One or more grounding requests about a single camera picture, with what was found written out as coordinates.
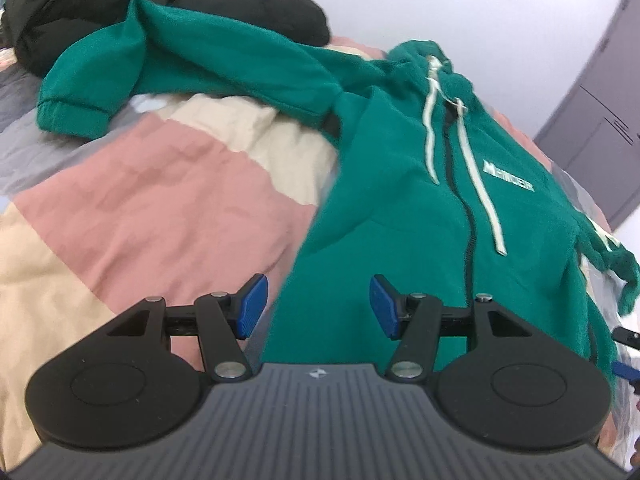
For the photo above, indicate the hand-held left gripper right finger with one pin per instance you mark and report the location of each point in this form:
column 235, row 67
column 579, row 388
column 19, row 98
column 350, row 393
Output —
column 385, row 307

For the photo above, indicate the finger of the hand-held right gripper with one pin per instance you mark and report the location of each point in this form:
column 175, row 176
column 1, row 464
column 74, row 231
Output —
column 627, row 337
column 627, row 371

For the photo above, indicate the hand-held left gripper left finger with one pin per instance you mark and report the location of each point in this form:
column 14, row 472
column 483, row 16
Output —
column 252, row 307

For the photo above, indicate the green zip hoodie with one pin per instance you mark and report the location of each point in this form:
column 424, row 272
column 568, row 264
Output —
column 400, row 200

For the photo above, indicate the patchwork bedsheet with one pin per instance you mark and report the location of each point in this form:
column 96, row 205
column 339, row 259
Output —
column 165, row 210

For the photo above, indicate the grey door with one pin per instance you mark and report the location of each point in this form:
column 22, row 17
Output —
column 600, row 110

